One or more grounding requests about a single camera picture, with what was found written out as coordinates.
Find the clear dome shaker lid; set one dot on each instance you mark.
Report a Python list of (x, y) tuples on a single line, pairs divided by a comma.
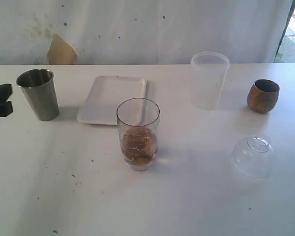
[(253, 156)]

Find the stainless steel cup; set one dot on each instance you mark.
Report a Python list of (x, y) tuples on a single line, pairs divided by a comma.
[(38, 87)]

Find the brown wooden cup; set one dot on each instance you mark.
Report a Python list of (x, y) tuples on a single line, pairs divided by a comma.
[(263, 96)]

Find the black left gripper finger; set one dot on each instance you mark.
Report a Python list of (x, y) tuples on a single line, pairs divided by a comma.
[(5, 92), (6, 109)]

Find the clear plastic shaker cup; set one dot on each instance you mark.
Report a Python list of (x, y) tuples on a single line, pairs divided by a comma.
[(137, 121)]

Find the brown object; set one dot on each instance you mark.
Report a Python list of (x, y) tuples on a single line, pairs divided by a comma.
[(139, 142)]

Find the translucent plastic tub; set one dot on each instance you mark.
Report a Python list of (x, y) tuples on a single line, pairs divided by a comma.
[(208, 72)]

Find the white rectangular tray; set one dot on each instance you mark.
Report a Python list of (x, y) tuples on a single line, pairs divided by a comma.
[(106, 94)]

